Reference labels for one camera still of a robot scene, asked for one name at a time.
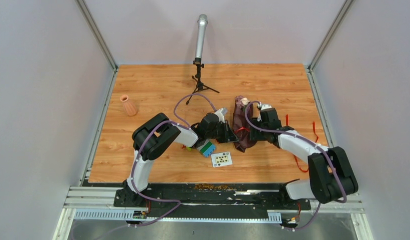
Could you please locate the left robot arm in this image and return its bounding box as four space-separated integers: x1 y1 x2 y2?
113 112 239 207

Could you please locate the black tripod stand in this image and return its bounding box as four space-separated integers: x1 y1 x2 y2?
192 61 220 94

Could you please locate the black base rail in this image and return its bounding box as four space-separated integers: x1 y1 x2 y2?
82 181 346 221

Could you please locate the white slotted cable duct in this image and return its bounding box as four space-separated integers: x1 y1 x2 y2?
73 209 282 224

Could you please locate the nine of spades card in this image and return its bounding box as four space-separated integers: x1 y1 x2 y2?
211 151 233 168

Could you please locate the red ribbon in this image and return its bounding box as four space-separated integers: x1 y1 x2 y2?
280 133 319 173

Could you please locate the pink ribbed vase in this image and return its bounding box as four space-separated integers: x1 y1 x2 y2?
120 94 137 117

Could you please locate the multicolour toy brick car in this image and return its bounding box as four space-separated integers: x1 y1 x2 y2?
182 140 216 158

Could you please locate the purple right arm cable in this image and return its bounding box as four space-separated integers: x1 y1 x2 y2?
244 100 348 232

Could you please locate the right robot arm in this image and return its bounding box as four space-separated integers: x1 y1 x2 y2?
245 106 359 209

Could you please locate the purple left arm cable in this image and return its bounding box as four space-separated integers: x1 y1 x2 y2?
131 93 219 229

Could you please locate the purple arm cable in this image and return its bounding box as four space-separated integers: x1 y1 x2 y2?
131 93 219 229
244 100 348 232

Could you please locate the silver microphone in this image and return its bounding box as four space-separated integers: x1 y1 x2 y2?
194 14 208 65

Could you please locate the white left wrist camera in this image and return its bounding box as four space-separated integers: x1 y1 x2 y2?
214 107 228 123

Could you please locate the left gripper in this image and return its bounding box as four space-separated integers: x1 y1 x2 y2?
205 120 239 144

